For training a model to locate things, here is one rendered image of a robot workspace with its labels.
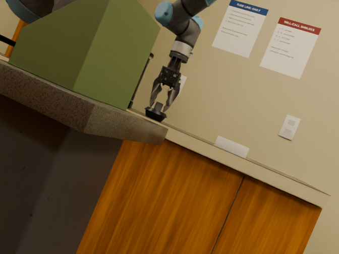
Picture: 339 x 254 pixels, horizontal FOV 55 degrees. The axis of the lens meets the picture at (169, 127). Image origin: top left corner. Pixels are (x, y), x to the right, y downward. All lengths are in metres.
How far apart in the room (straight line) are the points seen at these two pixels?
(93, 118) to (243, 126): 1.36
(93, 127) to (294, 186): 0.69
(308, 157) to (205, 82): 0.64
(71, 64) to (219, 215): 0.68
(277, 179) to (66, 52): 0.68
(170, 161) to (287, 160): 0.81
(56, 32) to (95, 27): 0.07
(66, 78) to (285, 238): 0.76
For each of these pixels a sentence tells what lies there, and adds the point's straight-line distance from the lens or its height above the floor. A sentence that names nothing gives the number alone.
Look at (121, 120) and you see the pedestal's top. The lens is 0.49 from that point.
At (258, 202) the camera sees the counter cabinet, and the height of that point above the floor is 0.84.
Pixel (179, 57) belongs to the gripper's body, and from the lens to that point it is 1.18.
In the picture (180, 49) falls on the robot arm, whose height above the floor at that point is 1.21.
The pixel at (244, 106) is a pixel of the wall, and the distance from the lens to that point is 1.74.
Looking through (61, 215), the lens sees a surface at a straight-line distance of 0.61.
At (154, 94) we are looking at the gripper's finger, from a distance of 1.22.
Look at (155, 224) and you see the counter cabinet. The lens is 1.09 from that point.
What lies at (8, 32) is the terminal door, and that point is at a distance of 1.59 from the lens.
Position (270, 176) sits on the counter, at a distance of 0.99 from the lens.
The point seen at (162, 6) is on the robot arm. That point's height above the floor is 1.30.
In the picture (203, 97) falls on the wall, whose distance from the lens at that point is 1.78.
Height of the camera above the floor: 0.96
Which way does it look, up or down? 1 degrees down
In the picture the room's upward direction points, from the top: 23 degrees clockwise
